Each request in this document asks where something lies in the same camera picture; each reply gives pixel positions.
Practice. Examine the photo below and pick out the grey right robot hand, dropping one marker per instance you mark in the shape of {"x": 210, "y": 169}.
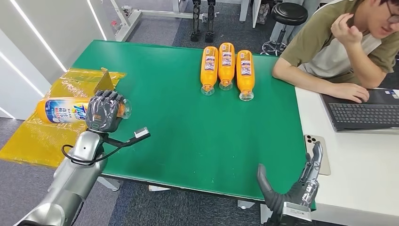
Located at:
{"x": 299, "y": 193}

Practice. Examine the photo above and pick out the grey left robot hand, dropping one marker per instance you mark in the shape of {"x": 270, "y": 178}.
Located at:
{"x": 104, "y": 112}

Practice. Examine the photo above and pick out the white table foot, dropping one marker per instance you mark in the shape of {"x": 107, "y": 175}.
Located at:
{"x": 245, "y": 204}

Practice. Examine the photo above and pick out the person's right hand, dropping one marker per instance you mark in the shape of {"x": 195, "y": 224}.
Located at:
{"x": 350, "y": 92}

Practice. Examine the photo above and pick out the person's left hand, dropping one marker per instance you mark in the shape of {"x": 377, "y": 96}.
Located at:
{"x": 346, "y": 29}

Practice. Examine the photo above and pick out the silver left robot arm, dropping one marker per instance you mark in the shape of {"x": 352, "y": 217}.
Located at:
{"x": 74, "y": 177}

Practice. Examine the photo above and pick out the white metal frame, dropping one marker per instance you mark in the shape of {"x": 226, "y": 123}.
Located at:
{"x": 131, "y": 18}

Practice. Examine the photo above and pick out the orange detergent bottle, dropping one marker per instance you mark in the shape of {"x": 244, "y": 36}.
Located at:
{"x": 62, "y": 110}
{"x": 209, "y": 67}
{"x": 245, "y": 71}
{"x": 226, "y": 62}

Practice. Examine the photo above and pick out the black robot leg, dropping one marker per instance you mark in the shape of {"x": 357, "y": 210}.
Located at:
{"x": 195, "y": 21}
{"x": 210, "y": 21}

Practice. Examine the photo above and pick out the gold smartphone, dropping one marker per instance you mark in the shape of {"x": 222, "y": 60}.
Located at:
{"x": 325, "y": 156}

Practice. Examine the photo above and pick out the yellow film-wrapped cardboard box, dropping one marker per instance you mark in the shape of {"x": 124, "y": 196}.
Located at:
{"x": 37, "y": 143}

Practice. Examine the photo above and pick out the person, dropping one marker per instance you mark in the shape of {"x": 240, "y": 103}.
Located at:
{"x": 318, "y": 46}

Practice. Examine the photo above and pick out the person's hand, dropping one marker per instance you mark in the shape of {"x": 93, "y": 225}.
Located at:
{"x": 350, "y": 92}
{"x": 346, "y": 29}

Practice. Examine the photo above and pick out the black round stool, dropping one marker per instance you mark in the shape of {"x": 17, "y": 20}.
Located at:
{"x": 288, "y": 14}

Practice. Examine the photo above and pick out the dark grey laptop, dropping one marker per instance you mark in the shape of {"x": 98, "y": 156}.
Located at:
{"x": 364, "y": 115}

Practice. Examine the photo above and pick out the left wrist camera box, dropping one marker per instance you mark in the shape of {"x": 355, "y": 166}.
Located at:
{"x": 142, "y": 133}

